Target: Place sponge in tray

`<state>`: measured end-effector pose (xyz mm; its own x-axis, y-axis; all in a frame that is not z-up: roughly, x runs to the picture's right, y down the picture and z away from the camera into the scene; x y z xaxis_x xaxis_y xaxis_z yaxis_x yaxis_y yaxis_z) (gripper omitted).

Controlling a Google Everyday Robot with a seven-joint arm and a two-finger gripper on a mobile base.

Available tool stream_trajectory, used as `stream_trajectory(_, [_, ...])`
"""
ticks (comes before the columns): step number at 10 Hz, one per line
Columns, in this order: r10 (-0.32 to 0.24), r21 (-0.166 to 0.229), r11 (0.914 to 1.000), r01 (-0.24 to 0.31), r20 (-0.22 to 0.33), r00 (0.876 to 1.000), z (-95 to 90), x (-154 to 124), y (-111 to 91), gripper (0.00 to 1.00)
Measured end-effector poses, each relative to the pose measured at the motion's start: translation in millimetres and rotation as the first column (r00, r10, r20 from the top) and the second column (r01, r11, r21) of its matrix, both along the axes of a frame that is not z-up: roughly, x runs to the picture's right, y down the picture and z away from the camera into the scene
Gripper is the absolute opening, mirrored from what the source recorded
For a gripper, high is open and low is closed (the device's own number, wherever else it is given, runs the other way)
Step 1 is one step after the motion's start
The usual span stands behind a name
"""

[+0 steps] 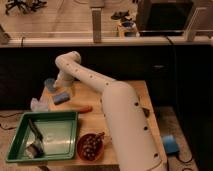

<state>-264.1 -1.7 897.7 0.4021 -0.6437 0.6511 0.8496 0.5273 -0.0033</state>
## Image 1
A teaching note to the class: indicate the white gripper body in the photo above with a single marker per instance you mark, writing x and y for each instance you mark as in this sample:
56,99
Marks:
63,80

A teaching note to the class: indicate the blue sponge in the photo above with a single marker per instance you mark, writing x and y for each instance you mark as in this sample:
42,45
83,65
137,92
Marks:
61,98

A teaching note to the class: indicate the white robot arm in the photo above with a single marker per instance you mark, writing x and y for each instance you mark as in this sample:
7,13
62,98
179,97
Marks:
133,141

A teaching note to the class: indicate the green plastic tray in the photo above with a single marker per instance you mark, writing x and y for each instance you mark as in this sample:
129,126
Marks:
59,131

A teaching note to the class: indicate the black spatula in tray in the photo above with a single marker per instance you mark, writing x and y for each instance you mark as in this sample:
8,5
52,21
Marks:
35,149

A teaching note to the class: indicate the blue plastic cup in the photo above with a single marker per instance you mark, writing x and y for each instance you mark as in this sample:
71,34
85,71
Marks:
49,84

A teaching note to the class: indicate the orange carrot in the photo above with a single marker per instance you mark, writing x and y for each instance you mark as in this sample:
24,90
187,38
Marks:
83,110

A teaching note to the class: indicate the red bowl of grapes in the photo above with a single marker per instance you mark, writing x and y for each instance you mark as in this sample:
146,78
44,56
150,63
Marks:
90,147

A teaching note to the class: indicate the black office chair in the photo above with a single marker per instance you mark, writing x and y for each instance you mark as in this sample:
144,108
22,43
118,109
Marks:
24,6

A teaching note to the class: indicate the black rectangular block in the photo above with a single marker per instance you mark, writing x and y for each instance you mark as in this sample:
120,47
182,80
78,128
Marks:
146,112

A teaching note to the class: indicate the black monitor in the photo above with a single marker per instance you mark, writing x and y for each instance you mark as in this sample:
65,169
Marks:
162,17

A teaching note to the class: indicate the blue foot pedal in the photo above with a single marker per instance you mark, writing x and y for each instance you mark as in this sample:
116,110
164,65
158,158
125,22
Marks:
170,144

